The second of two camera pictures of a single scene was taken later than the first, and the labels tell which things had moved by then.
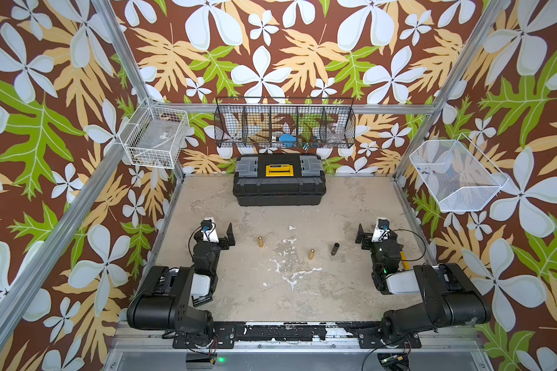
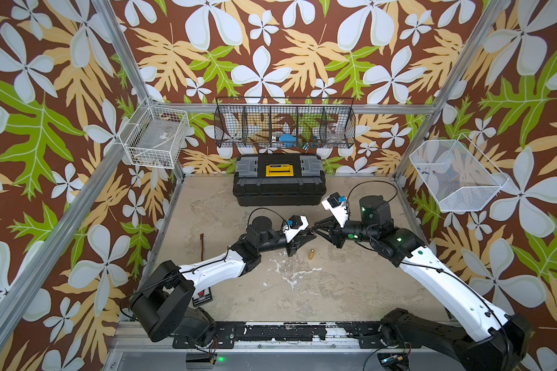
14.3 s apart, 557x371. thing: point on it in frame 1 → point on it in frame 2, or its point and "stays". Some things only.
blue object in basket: (288, 139) stays
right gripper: (360, 236) → (335, 230)
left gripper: (230, 241) → (296, 242)
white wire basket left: (155, 138) stays
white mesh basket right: (461, 176) stays
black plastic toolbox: (279, 179) stays
